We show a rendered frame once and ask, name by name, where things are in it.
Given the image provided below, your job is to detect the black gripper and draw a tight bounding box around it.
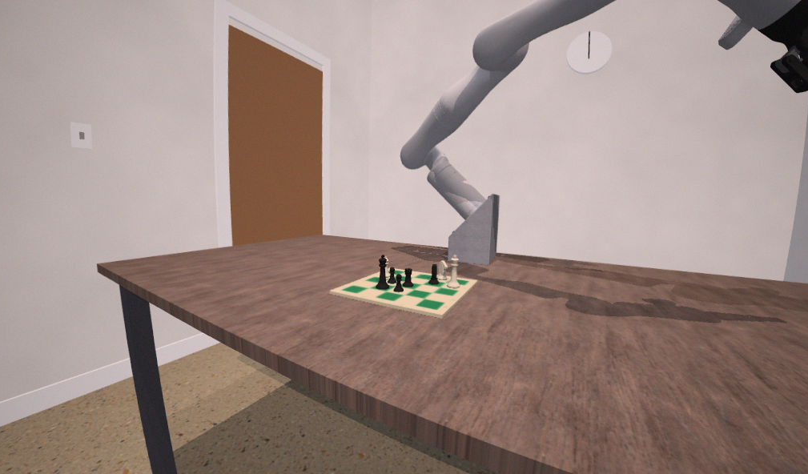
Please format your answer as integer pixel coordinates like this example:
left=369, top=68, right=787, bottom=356
left=758, top=0, right=808, bottom=93

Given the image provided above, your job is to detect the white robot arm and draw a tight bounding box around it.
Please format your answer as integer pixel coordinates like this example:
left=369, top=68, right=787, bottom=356
left=400, top=0, right=801, bottom=220

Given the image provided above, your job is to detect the green and cream chessboard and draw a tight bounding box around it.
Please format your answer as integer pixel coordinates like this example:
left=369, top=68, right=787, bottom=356
left=329, top=269, right=478, bottom=319

